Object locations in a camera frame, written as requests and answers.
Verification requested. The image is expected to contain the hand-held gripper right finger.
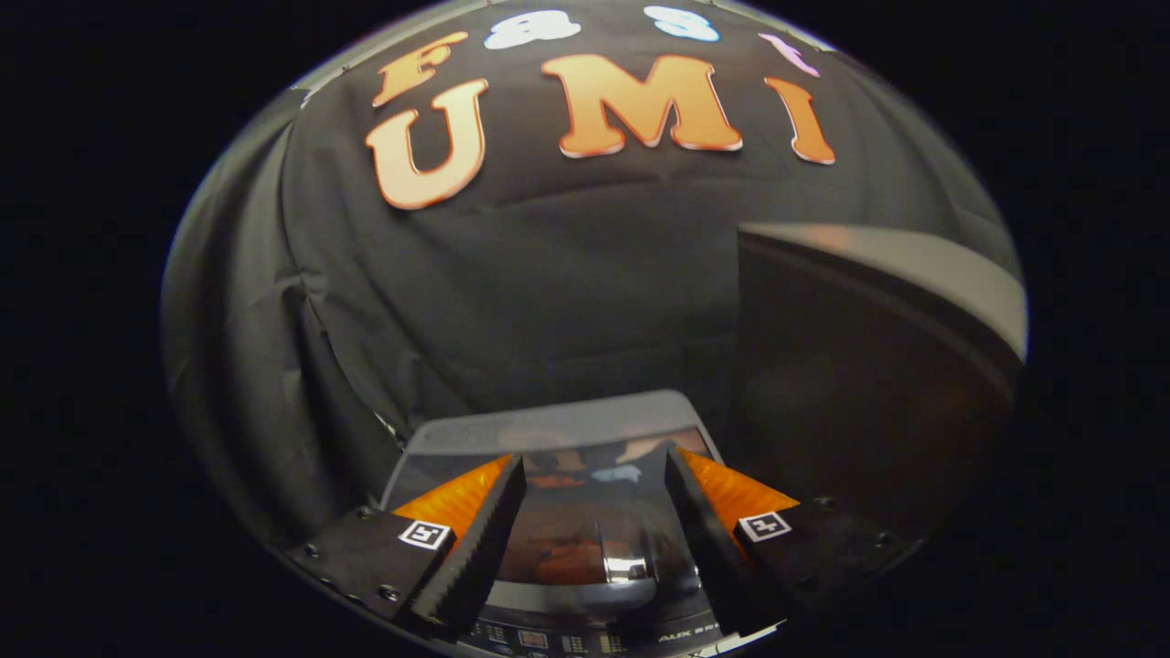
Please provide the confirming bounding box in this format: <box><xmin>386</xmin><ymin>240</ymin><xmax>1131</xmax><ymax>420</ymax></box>
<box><xmin>663</xmin><ymin>446</ymin><xmax>915</xmax><ymax>638</ymax></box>

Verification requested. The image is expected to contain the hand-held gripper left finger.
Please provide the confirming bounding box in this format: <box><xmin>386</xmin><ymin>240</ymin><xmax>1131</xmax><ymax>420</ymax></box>
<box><xmin>288</xmin><ymin>452</ymin><xmax>529</xmax><ymax>636</ymax></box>

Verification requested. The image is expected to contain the grey washing machine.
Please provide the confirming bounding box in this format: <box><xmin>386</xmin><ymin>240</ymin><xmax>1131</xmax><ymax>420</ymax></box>
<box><xmin>379</xmin><ymin>390</ymin><xmax>787</xmax><ymax>658</ymax></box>

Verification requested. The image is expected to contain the grey side table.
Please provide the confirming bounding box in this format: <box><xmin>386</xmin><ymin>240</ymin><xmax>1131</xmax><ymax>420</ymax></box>
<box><xmin>731</xmin><ymin>222</ymin><xmax>1029</xmax><ymax>549</ymax></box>

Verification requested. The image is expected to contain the black backdrop cloth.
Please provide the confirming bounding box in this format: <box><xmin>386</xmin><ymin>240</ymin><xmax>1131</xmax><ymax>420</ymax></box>
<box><xmin>279</xmin><ymin>0</ymin><xmax>1020</xmax><ymax>458</ymax></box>

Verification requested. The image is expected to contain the plain black side cloth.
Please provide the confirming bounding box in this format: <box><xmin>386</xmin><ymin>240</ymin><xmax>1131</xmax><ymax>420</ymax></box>
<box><xmin>160</xmin><ymin>91</ymin><xmax>403</xmax><ymax>549</ymax></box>

